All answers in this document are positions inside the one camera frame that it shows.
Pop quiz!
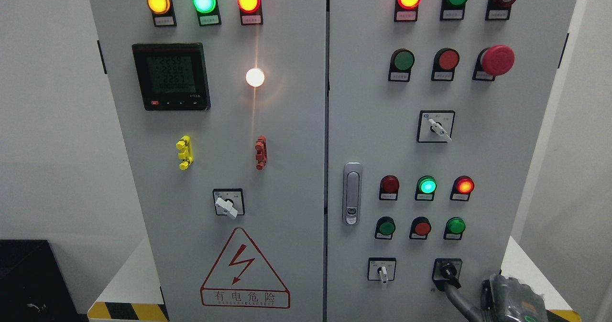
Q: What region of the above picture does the grey right cabinet door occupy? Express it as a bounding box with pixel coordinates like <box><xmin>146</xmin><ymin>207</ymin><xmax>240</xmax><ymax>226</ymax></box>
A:
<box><xmin>327</xmin><ymin>0</ymin><xmax>576</xmax><ymax>322</ymax></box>

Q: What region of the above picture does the white-handled selector switch left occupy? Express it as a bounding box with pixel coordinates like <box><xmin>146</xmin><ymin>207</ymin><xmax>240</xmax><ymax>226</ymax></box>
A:
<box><xmin>213</xmin><ymin>188</ymin><xmax>245</xmax><ymax>219</ymax></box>

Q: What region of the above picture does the red electric hazard warning sticker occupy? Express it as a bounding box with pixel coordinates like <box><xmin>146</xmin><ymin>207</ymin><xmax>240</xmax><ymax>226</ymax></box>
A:
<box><xmin>200</xmin><ymin>227</ymin><xmax>291</xmax><ymax>309</ymax></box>

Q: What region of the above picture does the red lit indicator right door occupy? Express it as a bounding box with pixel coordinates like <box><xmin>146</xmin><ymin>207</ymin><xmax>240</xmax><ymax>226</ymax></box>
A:
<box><xmin>394</xmin><ymin>0</ymin><xmax>421</xmax><ymax>23</ymax></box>

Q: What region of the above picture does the red emergency stop mushroom button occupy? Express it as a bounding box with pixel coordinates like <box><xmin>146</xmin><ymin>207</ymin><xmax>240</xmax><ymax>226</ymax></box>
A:
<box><xmin>472</xmin><ymin>44</ymin><xmax>514</xmax><ymax>82</ymax></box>

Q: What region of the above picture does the black knob selector switch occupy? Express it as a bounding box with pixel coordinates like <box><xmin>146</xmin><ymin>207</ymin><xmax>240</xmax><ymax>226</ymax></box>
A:
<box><xmin>431</xmin><ymin>258</ymin><xmax>463</xmax><ymax>291</ymax></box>

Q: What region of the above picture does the green indicator lower right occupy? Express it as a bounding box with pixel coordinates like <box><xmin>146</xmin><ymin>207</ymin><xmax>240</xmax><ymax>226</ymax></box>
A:
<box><xmin>443</xmin><ymin>216</ymin><xmax>466</xmax><ymax>241</ymax></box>

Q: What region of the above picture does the white-handled selector switch upper right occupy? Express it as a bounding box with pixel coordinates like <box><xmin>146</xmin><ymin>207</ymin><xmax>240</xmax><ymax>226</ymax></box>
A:
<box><xmin>417</xmin><ymin>110</ymin><xmax>455</xmax><ymax>143</ymax></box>

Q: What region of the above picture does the dark red buzzer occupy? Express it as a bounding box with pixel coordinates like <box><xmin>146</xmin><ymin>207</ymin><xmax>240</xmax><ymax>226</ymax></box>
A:
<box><xmin>485</xmin><ymin>0</ymin><xmax>516</xmax><ymax>20</ymax></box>

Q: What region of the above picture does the red terminal connector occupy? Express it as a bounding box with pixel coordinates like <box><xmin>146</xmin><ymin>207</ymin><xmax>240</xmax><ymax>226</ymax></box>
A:
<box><xmin>254</xmin><ymin>135</ymin><xmax>268</xmax><ymax>171</ymax></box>

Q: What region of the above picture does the green lit indicator light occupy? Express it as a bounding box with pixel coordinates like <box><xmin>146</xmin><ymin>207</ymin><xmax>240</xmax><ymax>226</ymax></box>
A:
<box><xmin>192</xmin><ymin>0</ymin><xmax>222</xmax><ymax>26</ymax></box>

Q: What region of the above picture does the black digital power meter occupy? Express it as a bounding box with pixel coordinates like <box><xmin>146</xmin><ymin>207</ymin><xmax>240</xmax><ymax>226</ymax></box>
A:
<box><xmin>131</xmin><ymin>43</ymin><xmax>211</xmax><ymax>111</ymax></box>

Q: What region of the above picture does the yellow indicator light top left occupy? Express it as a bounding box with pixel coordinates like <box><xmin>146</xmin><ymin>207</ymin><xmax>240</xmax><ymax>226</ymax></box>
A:
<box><xmin>147</xmin><ymin>0</ymin><xmax>176</xmax><ymax>27</ymax></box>

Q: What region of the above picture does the red push button lower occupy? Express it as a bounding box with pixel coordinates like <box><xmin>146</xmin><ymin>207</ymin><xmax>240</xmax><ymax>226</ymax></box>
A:
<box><xmin>409</xmin><ymin>216</ymin><xmax>431</xmax><ymax>240</ymax></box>

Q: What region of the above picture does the yellow terminal connector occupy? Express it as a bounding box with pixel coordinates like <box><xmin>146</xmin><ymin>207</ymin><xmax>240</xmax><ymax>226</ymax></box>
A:
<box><xmin>175</xmin><ymin>135</ymin><xmax>193</xmax><ymax>171</ymax></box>

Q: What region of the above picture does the green indicator top right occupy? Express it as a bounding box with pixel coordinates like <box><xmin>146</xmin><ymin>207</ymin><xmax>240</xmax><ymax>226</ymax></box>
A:
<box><xmin>439</xmin><ymin>0</ymin><xmax>468</xmax><ymax>21</ymax></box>

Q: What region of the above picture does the red push button upper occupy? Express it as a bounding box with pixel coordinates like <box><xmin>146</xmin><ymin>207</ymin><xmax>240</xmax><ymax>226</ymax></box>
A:
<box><xmin>431</xmin><ymin>47</ymin><xmax>460</xmax><ymax>82</ymax></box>

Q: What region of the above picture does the green push button lower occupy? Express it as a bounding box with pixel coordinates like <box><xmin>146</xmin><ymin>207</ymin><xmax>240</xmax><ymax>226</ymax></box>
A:
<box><xmin>374</xmin><ymin>216</ymin><xmax>396</xmax><ymax>240</ymax></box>

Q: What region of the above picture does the white-handled selector switch bottom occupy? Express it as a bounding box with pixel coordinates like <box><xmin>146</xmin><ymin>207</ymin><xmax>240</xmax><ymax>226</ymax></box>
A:
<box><xmin>367</xmin><ymin>257</ymin><xmax>396</xmax><ymax>284</ymax></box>

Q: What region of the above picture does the green push button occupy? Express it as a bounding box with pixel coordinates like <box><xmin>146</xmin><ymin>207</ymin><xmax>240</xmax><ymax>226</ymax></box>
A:
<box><xmin>388</xmin><ymin>48</ymin><xmax>415</xmax><ymax>82</ymax></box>
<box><xmin>374</xmin><ymin>216</ymin><xmax>396</xmax><ymax>240</ymax></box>

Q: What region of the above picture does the dark red indicator left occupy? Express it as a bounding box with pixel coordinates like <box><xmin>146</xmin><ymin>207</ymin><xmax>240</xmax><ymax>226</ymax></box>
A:
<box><xmin>379</xmin><ymin>175</ymin><xmax>400</xmax><ymax>201</ymax></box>

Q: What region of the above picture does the red indicator right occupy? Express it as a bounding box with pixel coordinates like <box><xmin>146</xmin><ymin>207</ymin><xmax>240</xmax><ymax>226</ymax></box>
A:
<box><xmin>449</xmin><ymin>175</ymin><xmax>475</xmax><ymax>202</ymax></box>

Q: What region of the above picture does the white-handled selector switch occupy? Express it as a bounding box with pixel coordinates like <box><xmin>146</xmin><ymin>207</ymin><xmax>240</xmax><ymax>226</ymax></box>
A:
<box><xmin>417</xmin><ymin>110</ymin><xmax>455</xmax><ymax>143</ymax></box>
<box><xmin>213</xmin><ymin>188</ymin><xmax>245</xmax><ymax>219</ymax></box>
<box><xmin>367</xmin><ymin>257</ymin><xmax>396</xmax><ymax>284</ymax></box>

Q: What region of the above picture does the green lit indicator middle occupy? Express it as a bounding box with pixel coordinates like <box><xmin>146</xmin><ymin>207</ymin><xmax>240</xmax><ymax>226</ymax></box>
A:
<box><xmin>415</xmin><ymin>175</ymin><xmax>437</xmax><ymax>202</ymax></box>

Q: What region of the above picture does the green push button upper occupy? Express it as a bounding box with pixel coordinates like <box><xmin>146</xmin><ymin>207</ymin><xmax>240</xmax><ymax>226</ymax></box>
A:
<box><xmin>388</xmin><ymin>48</ymin><xmax>415</xmax><ymax>82</ymax></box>

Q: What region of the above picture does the red push button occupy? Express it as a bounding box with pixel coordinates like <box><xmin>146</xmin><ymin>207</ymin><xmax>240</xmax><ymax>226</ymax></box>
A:
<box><xmin>431</xmin><ymin>47</ymin><xmax>460</xmax><ymax>82</ymax></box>
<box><xmin>409</xmin><ymin>216</ymin><xmax>431</xmax><ymax>240</ymax></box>

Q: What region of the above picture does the white glowing lamp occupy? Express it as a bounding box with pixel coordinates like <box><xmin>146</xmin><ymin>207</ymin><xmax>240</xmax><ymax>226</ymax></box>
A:
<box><xmin>245</xmin><ymin>67</ymin><xmax>266</xmax><ymax>87</ymax></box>

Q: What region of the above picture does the black box lower left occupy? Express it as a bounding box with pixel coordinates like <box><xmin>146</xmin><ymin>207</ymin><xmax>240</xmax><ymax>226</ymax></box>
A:
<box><xmin>0</xmin><ymin>240</ymin><xmax>79</xmax><ymax>322</ymax></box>

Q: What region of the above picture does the red-rimmed amber indicator light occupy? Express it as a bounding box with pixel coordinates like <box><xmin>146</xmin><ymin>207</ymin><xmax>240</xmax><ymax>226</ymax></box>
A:
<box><xmin>237</xmin><ymin>0</ymin><xmax>263</xmax><ymax>25</ymax></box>

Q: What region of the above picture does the grey cabinet door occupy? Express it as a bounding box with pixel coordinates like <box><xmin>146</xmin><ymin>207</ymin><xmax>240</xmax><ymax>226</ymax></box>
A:
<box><xmin>327</xmin><ymin>0</ymin><xmax>576</xmax><ymax>322</ymax></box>
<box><xmin>90</xmin><ymin>0</ymin><xmax>327</xmax><ymax>322</ymax></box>

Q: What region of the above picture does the chrome door handle lock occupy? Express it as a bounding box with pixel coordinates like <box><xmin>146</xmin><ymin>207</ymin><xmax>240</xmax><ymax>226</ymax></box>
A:
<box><xmin>342</xmin><ymin>162</ymin><xmax>362</xmax><ymax>225</ymax></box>

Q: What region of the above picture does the grey left cabinet door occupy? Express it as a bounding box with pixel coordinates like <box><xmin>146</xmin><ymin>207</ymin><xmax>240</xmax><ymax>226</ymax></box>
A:
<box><xmin>90</xmin><ymin>0</ymin><xmax>327</xmax><ymax>322</ymax></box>

